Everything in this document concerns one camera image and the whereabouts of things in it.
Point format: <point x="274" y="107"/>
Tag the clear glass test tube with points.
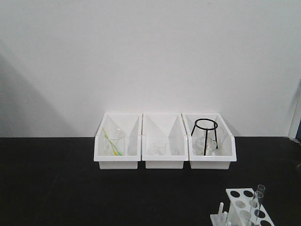
<point x="249" y="218"/>
<point x="256" y="203"/>

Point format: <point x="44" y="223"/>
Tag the white test tube rack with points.
<point x="240" y="203"/>

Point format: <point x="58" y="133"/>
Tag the middle white storage bin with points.
<point x="170" y="128"/>

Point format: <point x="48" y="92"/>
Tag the white storage bin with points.
<point x="118" y="141"/>
<point x="170" y="128"/>
<point x="226" y="152"/>

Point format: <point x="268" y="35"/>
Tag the small clear glass beaker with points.
<point x="159" y="147"/>

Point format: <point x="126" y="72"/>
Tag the left white storage bin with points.
<point x="118" y="141"/>

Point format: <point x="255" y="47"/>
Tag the clear glass flask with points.
<point x="205" y="144"/>

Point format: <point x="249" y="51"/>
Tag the right white storage bin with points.
<point x="226" y="152"/>

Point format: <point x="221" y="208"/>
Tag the black wire tripod stand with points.
<point x="205" y="125"/>

